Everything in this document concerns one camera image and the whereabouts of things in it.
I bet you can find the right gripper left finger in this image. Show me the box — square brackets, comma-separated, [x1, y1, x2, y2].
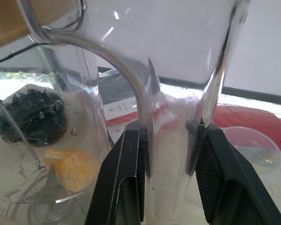
[85, 121, 147, 225]

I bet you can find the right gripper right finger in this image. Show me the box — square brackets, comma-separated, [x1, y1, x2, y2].
[194, 123, 281, 225]

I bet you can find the orange fruit segment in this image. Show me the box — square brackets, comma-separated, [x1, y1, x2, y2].
[42, 148, 98, 191]

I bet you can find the clear plastic blender jar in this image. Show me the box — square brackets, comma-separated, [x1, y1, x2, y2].
[0, 0, 252, 225]

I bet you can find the dark berries cluster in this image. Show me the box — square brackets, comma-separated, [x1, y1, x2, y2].
[0, 90, 68, 147]

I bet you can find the clear bag with red card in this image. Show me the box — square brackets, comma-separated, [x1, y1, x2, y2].
[106, 99, 141, 128]

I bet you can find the red plastic bag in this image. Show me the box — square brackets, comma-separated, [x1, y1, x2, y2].
[212, 104, 281, 152]

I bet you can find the clear bag with black contents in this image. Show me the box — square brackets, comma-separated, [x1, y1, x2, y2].
[97, 67, 138, 105]

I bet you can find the tan wooden shelf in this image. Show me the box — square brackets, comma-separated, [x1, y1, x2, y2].
[0, 0, 64, 51]

